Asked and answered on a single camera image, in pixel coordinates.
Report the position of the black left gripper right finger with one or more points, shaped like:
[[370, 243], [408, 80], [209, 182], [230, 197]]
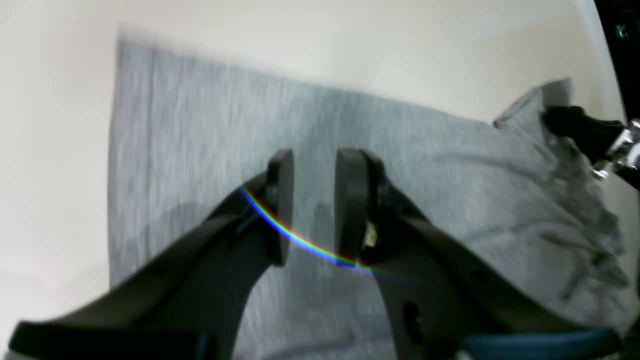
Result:
[[441, 299]]

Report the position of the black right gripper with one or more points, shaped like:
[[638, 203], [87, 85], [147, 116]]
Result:
[[613, 147]]

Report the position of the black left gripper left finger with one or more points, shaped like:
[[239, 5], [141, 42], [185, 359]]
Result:
[[188, 302]]

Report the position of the grey T-shirt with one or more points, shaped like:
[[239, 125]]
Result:
[[186, 131]]

